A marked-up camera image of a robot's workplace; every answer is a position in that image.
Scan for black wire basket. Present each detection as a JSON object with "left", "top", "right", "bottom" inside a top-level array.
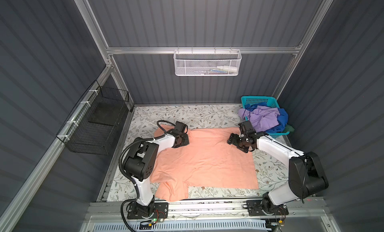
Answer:
[{"left": 57, "top": 82, "right": 130, "bottom": 156}]

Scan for teal plastic laundry basket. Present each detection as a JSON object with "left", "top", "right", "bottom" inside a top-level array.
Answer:
[{"left": 241, "top": 95, "right": 289, "bottom": 138}]

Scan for purple t-shirt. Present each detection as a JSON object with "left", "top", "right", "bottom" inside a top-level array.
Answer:
[{"left": 238, "top": 104, "right": 281, "bottom": 132}]

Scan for black corrugated cable conduit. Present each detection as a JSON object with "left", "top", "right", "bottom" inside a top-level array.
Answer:
[{"left": 118, "top": 119, "right": 178, "bottom": 232}]

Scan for peach orange t-shirt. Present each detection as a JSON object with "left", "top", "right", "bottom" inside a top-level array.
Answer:
[{"left": 150, "top": 127, "right": 259, "bottom": 202}]

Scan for white bottle in basket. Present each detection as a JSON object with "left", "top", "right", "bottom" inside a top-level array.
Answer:
[{"left": 217, "top": 65, "right": 239, "bottom": 73}]

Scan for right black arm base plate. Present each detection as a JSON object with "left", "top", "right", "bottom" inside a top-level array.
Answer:
[{"left": 243, "top": 200, "right": 289, "bottom": 217}]

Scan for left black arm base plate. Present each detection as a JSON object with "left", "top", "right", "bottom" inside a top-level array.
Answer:
[{"left": 126, "top": 202, "right": 169, "bottom": 220}]

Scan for white ventilation grille strip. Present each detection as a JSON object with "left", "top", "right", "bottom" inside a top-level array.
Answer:
[{"left": 91, "top": 219, "right": 268, "bottom": 232}]

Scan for white wire mesh basket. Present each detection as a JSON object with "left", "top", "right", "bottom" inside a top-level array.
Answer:
[{"left": 173, "top": 49, "right": 242, "bottom": 76}]

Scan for dark green garment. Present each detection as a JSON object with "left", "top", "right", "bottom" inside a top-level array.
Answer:
[{"left": 284, "top": 125, "right": 295, "bottom": 133}]

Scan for blue t-shirt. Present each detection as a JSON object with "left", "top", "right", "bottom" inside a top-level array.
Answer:
[{"left": 244, "top": 102, "right": 289, "bottom": 134}]

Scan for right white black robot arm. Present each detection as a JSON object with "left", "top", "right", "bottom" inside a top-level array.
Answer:
[{"left": 227, "top": 121, "right": 329, "bottom": 215}]

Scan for floral patterned table mat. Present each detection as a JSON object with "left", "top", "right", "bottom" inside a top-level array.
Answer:
[{"left": 123, "top": 103, "right": 289, "bottom": 199}]

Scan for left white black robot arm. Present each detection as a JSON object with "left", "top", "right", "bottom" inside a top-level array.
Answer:
[{"left": 118, "top": 120, "right": 189, "bottom": 208}]

